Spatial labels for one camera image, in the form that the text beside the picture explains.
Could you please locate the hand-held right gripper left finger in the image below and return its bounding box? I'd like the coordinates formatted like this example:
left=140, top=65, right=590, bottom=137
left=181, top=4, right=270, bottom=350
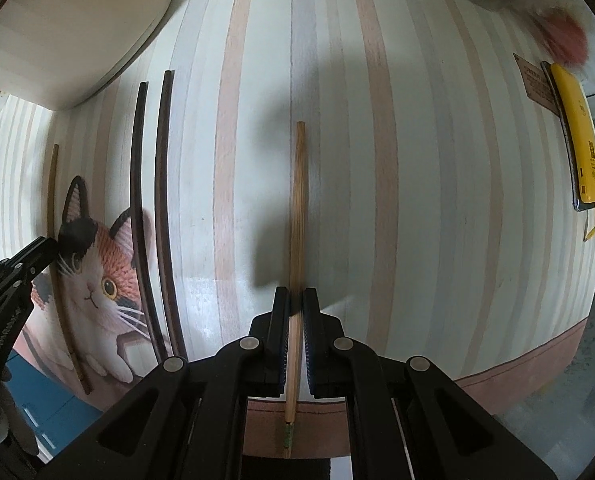
left=28, top=286, right=293, bottom=480

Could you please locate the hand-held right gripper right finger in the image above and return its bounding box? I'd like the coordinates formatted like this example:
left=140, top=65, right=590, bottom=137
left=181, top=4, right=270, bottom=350
left=302, top=287, right=559, bottom=480

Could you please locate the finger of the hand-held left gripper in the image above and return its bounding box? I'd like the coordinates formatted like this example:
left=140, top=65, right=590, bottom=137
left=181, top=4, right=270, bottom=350
left=6, top=236, right=60, bottom=282

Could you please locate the green-tipped bamboo chopstick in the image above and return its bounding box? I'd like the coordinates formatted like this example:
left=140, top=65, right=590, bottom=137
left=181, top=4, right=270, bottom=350
left=280, top=121, right=307, bottom=459

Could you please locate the cream ribbed utensil holder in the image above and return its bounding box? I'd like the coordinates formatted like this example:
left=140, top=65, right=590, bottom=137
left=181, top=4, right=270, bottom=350
left=0, top=0, right=176, bottom=111

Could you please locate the blue storage box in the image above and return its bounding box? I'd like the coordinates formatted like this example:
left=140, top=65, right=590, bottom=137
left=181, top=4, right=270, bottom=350
left=1, top=349, right=104, bottom=463

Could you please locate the striped cat-print tablecloth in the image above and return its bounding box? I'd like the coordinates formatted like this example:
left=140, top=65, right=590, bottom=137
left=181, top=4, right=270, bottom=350
left=0, top=0, right=595, bottom=461

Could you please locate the yellow power bank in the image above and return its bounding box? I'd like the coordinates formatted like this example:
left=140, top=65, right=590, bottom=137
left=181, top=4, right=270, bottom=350
left=549, top=62, right=595, bottom=242

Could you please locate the plastic bag with red contents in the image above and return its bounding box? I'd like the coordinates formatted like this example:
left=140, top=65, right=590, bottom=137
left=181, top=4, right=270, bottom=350
left=530, top=4, right=592, bottom=69

